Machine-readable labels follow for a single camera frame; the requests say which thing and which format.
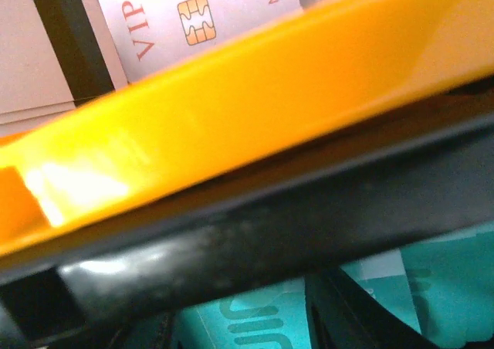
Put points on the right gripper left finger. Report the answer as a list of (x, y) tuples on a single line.
[(154, 332)]

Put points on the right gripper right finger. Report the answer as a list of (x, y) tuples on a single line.
[(341, 314)]

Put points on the black bin with teal cards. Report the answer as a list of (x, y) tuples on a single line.
[(410, 174)]

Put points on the yellow plastic bin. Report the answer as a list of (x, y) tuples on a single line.
[(336, 64)]

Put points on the white pink card stack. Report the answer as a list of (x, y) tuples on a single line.
[(59, 54)]

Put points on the teal card stack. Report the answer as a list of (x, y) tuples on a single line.
[(441, 288)]

